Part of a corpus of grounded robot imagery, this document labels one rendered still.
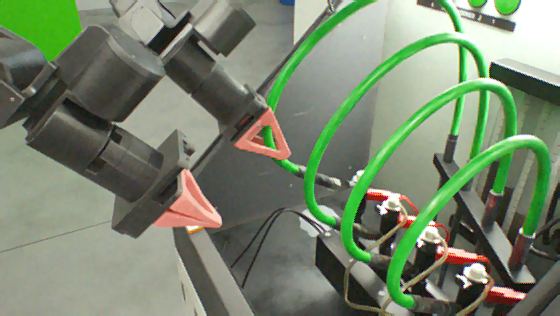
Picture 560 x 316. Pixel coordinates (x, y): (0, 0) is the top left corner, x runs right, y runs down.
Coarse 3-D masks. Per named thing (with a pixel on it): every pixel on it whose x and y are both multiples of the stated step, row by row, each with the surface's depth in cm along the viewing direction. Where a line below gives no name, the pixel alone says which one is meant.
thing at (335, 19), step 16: (368, 0) 58; (448, 0) 65; (336, 16) 57; (320, 32) 57; (464, 32) 69; (304, 48) 57; (464, 48) 71; (288, 64) 58; (464, 64) 73; (464, 80) 75; (272, 96) 59; (464, 96) 77; (272, 144) 62
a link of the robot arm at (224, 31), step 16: (208, 0) 56; (224, 0) 54; (144, 16) 57; (192, 16) 57; (208, 16) 54; (224, 16) 54; (240, 16) 54; (144, 32) 56; (160, 32) 56; (176, 32) 57; (208, 32) 54; (224, 32) 54; (240, 32) 55; (160, 48) 57; (224, 48) 55
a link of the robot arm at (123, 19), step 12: (108, 0) 62; (120, 0) 60; (132, 0) 59; (144, 0) 58; (156, 0) 58; (120, 12) 60; (132, 12) 59; (156, 12) 57; (168, 12) 63; (120, 24) 59; (168, 24) 58; (132, 36) 58
